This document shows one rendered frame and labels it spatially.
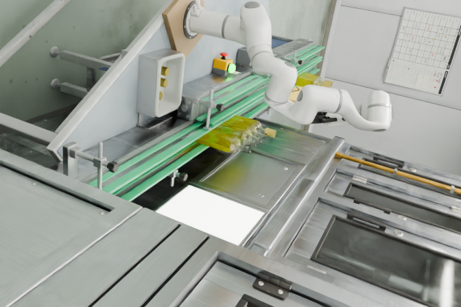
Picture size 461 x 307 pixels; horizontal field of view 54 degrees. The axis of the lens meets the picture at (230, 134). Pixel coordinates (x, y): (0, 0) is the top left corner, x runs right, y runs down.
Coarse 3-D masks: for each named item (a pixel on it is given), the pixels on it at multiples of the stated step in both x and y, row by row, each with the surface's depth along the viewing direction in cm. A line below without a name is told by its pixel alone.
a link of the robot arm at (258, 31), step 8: (248, 8) 163; (256, 8) 162; (264, 8) 164; (240, 16) 166; (248, 16) 159; (256, 16) 158; (264, 16) 159; (248, 24) 157; (256, 24) 155; (264, 24) 156; (248, 32) 157; (256, 32) 155; (264, 32) 156; (248, 40) 159; (256, 40) 157; (264, 40) 158; (248, 48) 161; (256, 48) 158; (264, 48) 158
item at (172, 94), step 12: (168, 60) 173; (180, 60) 171; (180, 72) 173; (156, 84) 160; (168, 84) 177; (180, 84) 175; (156, 96) 161; (168, 96) 178; (180, 96) 177; (156, 108) 163; (168, 108) 173
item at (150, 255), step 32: (128, 224) 86; (160, 224) 87; (96, 256) 76; (128, 256) 77; (160, 256) 78; (192, 256) 79; (224, 256) 82; (256, 256) 82; (64, 288) 68; (96, 288) 69; (128, 288) 70; (160, 288) 72; (192, 288) 75; (224, 288) 76; (256, 288) 77; (288, 288) 77; (320, 288) 76
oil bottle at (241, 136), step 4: (216, 128) 186; (220, 128) 186; (224, 128) 187; (228, 128) 187; (232, 128) 188; (224, 132) 184; (228, 132) 184; (232, 132) 184; (236, 132) 184; (240, 132) 185; (236, 136) 182; (240, 136) 182; (244, 136) 183; (240, 140) 182
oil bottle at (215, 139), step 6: (210, 132) 182; (216, 132) 183; (198, 138) 184; (204, 138) 182; (210, 138) 181; (216, 138) 180; (222, 138) 179; (228, 138) 179; (234, 138) 180; (204, 144) 183; (210, 144) 182; (216, 144) 181; (222, 144) 179; (228, 144) 178; (234, 144) 177; (222, 150) 180; (228, 150) 179; (234, 150) 178
